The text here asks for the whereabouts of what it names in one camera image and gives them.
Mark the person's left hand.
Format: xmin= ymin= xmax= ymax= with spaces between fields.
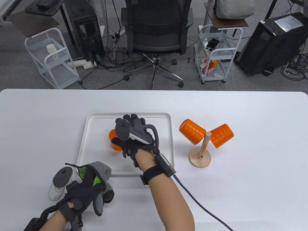
xmin=57 ymin=170 xmax=107 ymax=223

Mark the person's right hand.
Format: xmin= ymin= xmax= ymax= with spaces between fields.
xmin=111 ymin=114 xmax=159 ymax=170

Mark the orange plastic cup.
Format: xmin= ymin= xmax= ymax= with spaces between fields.
xmin=109 ymin=129 xmax=122 ymax=151
xmin=179 ymin=119 xmax=207 ymax=145
xmin=210 ymin=124 xmax=235 ymax=149

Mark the green hand towel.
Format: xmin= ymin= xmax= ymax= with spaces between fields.
xmin=65 ymin=162 xmax=115 ymax=216

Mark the wooden cup rack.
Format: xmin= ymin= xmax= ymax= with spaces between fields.
xmin=189 ymin=132 xmax=212 ymax=169

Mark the black forearm sensor box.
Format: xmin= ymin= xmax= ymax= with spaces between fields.
xmin=154 ymin=152 xmax=176 ymax=178

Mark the person's left forearm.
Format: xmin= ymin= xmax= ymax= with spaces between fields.
xmin=45 ymin=209 xmax=70 ymax=231

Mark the black forearm band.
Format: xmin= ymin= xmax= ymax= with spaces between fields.
xmin=140 ymin=166 xmax=169 ymax=185

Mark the grey and white right controller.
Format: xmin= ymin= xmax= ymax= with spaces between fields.
xmin=115 ymin=119 xmax=160 ymax=149

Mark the grey and white controller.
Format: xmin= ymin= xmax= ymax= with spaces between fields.
xmin=115 ymin=119 xmax=160 ymax=149
xmin=48 ymin=167 xmax=83 ymax=201

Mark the grey and white left controller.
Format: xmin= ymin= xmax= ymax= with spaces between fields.
xmin=48 ymin=167 xmax=83 ymax=201

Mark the white plastic tray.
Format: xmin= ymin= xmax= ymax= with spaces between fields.
xmin=76 ymin=113 xmax=174 ymax=178

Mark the white tube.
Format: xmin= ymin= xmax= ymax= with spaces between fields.
xmin=67 ymin=60 xmax=96 ymax=70

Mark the white rolling cart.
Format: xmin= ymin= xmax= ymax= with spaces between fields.
xmin=194 ymin=25 xmax=243 ymax=84
xmin=25 ymin=27 xmax=83 ymax=89

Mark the orange snack packet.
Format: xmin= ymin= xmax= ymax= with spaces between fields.
xmin=202 ymin=60 xmax=219 ymax=75

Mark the black office chair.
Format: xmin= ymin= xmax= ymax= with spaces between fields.
xmin=121 ymin=0 xmax=194 ymax=90

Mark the black computer tower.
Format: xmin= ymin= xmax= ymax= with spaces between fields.
xmin=60 ymin=0 xmax=105 ymax=62
xmin=235 ymin=12 xmax=308 ymax=76

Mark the dark wooden side table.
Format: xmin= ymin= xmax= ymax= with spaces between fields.
xmin=7 ymin=11 xmax=60 ymax=38
xmin=204 ymin=2 xmax=249 ymax=30

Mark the black keyboard shelf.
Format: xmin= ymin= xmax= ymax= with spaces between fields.
xmin=25 ymin=0 xmax=65 ymax=17

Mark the black keyboard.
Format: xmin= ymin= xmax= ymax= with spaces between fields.
xmin=36 ymin=0 xmax=56 ymax=9

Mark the beige fabric bag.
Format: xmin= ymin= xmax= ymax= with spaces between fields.
xmin=213 ymin=0 xmax=255 ymax=19

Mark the black desk leg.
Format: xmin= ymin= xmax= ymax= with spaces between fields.
xmin=265 ymin=0 xmax=281 ymax=20

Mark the silver foil bag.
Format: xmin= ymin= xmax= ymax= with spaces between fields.
xmin=274 ymin=15 xmax=304 ymax=32

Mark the black braided cable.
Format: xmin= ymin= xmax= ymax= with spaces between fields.
xmin=24 ymin=206 xmax=60 ymax=231

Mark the black sensor cable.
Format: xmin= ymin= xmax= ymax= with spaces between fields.
xmin=173 ymin=175 xmax=235 ymax=231

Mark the tangle of black cables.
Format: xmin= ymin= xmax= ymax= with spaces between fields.
xmin=81 ymin=36 xmax=145 ymax=89
xmin=280 ymin=43 xmax=308 ymax=81

